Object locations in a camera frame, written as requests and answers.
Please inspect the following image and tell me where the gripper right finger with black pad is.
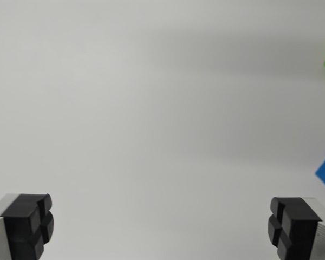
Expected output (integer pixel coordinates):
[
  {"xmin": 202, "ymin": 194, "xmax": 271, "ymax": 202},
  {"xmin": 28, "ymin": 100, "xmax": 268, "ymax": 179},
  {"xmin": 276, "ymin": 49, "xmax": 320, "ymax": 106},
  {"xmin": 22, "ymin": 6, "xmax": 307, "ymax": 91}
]
[{"xmin": 267, "ymin": 197, "xmax": 325, "ymax": 260}]

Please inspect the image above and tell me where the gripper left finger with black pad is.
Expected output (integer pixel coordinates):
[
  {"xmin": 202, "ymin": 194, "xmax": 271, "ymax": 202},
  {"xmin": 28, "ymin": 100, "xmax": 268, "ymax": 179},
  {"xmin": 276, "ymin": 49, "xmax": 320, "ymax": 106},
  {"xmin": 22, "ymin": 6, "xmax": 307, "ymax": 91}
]
[{"xmin": 0, "ymin": 193, "xmax": 55, "ymax": 260}]

